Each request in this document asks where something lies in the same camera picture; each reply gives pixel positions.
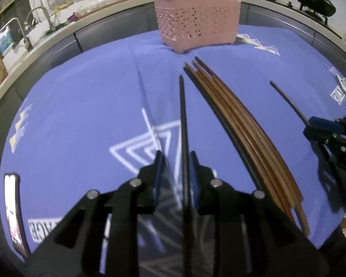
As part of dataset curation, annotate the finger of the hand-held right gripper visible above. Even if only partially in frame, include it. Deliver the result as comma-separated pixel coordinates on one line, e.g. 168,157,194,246
303,126,346,163
309,116,346,140

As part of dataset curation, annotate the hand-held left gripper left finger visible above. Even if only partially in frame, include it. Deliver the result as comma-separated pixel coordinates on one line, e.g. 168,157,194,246
23,151,179,277

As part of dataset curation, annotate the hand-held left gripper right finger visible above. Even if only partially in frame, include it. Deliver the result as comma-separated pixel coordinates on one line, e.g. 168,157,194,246
190,151,331,277

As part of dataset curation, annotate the dark wooden chopstick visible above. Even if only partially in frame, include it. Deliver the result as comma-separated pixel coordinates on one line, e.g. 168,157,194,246
178,74,192,277
183,66,270,197
269,80,310,126

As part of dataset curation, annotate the brown wooden chopstick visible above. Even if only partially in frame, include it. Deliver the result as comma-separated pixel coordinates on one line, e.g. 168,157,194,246
194,56,304,202
187,61,297,223
185,62,296,223

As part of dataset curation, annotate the bundle of brown chopsticks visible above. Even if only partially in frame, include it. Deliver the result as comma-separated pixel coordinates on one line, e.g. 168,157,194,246
192,59,310,235

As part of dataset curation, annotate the pink plastic utensil basket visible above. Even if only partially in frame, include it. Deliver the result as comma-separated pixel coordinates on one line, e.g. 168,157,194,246
152,0,241,54

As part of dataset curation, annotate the blue printed tablecloth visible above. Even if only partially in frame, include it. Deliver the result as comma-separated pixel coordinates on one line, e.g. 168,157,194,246
0,24,346,254

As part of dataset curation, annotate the black gas stove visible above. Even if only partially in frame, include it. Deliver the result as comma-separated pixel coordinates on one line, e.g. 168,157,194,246
219,0,343,39

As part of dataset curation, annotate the black smartphone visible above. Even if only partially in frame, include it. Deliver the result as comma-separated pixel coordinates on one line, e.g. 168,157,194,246
3,172,30,262

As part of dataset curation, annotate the kitchen counter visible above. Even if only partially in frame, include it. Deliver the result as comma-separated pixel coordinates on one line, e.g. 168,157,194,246
0,0,346,113

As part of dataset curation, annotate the curved steel faucet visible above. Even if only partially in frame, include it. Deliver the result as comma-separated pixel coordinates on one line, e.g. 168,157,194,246
24,6,57,33

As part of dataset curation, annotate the steel faucet with filter box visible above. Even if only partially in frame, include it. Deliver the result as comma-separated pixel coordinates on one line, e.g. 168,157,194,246
0,17,33,55

